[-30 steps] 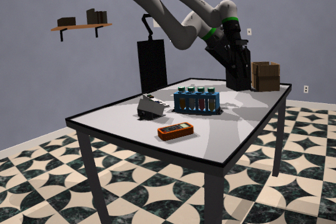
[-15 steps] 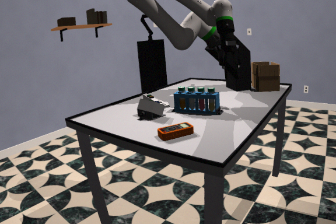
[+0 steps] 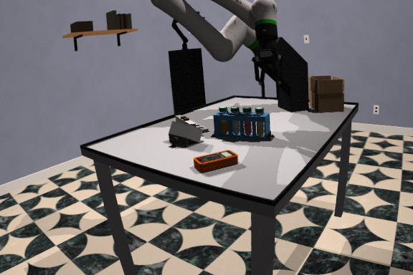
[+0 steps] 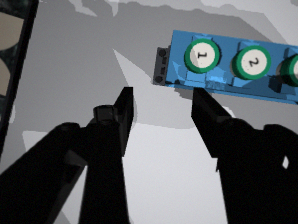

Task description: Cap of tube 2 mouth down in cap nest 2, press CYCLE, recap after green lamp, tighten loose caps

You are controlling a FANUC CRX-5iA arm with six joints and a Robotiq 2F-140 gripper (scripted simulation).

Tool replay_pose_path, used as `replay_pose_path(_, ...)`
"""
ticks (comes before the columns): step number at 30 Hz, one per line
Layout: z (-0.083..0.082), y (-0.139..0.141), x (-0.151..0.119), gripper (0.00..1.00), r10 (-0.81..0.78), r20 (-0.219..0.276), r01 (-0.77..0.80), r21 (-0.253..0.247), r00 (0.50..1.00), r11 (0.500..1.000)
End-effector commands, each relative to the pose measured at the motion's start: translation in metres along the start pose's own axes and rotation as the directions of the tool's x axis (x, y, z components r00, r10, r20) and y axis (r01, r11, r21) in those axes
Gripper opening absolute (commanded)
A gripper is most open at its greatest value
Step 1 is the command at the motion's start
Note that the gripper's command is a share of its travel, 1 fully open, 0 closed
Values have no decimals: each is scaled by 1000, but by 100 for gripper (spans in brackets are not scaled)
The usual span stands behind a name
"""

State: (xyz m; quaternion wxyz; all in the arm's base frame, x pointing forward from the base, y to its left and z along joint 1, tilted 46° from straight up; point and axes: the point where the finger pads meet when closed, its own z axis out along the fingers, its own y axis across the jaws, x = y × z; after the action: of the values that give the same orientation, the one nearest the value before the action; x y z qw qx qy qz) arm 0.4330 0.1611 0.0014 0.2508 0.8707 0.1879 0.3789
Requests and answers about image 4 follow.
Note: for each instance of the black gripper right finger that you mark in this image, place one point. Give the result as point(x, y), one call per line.
point(249, 162)

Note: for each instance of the blue test tube rack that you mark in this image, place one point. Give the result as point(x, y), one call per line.
point(220, 80)

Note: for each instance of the black table edge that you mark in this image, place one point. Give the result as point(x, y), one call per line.
point(16, 69)

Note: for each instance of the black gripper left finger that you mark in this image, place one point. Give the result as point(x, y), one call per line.
point(35, 187)

